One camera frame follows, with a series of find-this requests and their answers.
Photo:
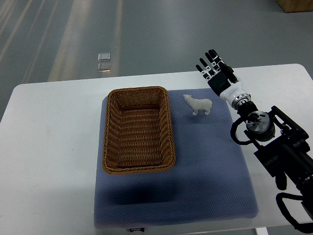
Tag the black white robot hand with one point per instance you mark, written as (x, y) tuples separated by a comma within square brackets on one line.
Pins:
[(222, 79)]

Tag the white bear figurine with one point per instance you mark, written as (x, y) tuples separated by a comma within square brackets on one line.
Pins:
[(198, 104)]

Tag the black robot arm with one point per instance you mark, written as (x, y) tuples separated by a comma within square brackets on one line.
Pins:
[(283, 151)]

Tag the brown wicker basket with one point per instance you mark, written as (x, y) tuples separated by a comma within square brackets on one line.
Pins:
[(138, 133)]

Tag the brown wooden box corner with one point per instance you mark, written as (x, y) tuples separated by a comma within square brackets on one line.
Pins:
[(294, 6)]

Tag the blue textured mat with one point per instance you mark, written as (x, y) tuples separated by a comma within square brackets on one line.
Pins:
[(209, 181)]

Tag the lower clear floor plate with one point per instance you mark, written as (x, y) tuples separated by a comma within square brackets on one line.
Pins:
[(104, 67)]

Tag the clear floor plate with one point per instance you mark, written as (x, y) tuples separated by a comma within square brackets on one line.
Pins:
[(104, 56), (104, 67)]

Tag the upper clear floor plate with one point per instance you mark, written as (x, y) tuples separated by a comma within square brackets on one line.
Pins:
[(104, 56)]

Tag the black label tag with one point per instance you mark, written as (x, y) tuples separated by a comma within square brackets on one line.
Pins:
[(137, 230)]

